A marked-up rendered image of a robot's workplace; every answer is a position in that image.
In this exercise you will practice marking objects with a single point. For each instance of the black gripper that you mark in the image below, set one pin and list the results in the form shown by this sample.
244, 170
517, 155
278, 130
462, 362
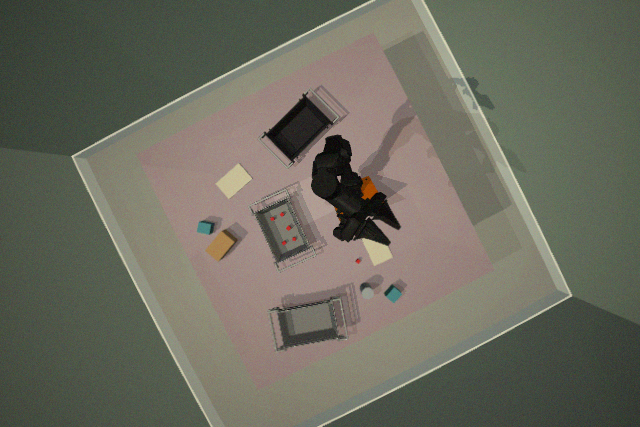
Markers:
358, 209

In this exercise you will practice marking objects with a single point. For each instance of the small teal block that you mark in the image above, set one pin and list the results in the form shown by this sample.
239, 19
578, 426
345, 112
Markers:
392, 293
205, 227

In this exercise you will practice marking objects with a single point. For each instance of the beige flat rectangular panel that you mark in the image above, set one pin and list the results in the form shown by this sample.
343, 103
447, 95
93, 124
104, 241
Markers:
233, 181
378, 253

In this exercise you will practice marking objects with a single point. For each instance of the dark grey cylinder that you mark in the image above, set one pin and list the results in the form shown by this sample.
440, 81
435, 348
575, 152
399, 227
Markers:
366, 290

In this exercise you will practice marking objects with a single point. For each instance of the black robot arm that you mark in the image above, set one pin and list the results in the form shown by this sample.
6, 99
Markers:
332, 162

